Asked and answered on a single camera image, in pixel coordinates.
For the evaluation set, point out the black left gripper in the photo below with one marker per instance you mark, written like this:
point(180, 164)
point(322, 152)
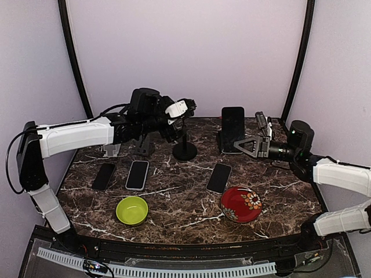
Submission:
point(173, 132)

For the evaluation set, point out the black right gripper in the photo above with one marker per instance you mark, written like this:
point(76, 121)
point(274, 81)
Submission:
point(261, 146)

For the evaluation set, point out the black phone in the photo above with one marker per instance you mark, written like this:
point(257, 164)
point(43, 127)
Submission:
point(232, 128)

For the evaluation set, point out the black pole phone stand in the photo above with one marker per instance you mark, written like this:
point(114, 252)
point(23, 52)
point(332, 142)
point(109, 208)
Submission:
point(185, 150)

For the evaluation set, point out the white folding phone stand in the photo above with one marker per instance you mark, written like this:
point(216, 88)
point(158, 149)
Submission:
point(111, 150)

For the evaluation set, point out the lavender phone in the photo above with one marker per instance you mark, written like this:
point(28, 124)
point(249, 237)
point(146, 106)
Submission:
point(137, 176)

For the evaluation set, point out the purple phone dark screen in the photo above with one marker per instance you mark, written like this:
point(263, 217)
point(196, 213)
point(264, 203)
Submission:
point(103, 177)

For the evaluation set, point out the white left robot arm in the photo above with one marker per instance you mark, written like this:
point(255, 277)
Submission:
point(116, 125)

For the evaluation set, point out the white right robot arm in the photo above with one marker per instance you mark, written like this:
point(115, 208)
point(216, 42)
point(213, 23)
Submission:
point(320, 170)

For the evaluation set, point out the black folding phone stand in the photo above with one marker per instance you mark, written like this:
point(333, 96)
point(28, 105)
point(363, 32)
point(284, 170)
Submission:
point(219, 141)

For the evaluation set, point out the phone in clear case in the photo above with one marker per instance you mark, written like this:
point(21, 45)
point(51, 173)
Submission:
point(219, 178)

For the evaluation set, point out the red floral plate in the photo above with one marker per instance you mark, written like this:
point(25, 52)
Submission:
point(241, 205)

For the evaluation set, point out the lime green bowl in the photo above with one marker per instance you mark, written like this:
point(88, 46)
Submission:
point(132, 210)

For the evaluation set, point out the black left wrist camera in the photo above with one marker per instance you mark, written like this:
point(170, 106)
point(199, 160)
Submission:
point(144, 101)

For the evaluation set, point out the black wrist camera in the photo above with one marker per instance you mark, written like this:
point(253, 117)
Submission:
point(301, 136)
point(144, 101)

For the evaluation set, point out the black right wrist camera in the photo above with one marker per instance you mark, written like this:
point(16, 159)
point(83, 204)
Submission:
point(301, 136)

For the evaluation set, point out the black right frame post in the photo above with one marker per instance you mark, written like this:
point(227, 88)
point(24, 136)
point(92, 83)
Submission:
point(305, 37)

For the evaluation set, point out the black frame post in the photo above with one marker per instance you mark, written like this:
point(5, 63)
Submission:
point(72, 55)
point(305, 37)

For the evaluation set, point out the black front rail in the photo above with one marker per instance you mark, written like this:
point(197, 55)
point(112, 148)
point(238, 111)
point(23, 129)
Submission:
point(281, 248)

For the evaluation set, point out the black left frame post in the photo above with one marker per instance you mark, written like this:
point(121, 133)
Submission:
point(72, 55)

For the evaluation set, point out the white slotted cable duct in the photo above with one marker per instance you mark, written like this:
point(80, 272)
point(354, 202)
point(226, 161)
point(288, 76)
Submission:
point(151, 268)

